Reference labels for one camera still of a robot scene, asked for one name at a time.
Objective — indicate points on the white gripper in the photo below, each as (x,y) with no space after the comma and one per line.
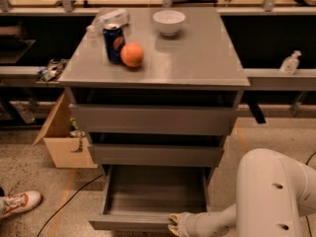
(188,223)

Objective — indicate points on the grey bottom drawer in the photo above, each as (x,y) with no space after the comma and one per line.
(141,198)

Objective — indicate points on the grey drawer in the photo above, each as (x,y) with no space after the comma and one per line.
(180,156)
(154,120)
(141,198)

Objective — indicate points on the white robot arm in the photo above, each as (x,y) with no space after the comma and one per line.
(273,191)

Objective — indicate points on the grey middle drawer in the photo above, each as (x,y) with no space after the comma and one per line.
(180,156)

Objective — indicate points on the grey drawer cabinet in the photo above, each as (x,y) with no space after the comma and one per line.
(196,68)

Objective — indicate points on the grey top drawer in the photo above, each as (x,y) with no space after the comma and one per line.
(154,120)

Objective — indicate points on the cardboard box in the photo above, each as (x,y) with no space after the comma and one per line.
(65,150)

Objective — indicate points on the white red sneaker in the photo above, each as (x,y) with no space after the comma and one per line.
(19,203)

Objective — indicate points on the orange fruit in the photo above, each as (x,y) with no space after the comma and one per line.
(132,54)

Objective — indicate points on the blue pepsi can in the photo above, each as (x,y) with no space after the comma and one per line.
(114,40)

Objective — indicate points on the clear sanitizer pump bottle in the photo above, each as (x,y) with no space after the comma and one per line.
(290,64)

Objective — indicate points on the clutter tray on shelf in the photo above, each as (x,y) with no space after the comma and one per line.
(53,70)

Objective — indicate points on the white ceramic bowl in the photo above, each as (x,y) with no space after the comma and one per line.
(168,22)

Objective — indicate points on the clear plastic water bottle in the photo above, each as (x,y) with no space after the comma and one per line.
(119,16)

